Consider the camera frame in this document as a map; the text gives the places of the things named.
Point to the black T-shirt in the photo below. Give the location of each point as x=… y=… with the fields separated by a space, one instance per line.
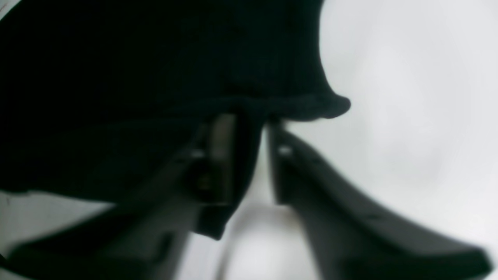
x=97 y=94

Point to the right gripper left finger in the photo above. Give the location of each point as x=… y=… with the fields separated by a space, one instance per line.
x=141 y=238

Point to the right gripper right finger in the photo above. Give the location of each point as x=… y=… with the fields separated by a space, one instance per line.
x=352 y=236

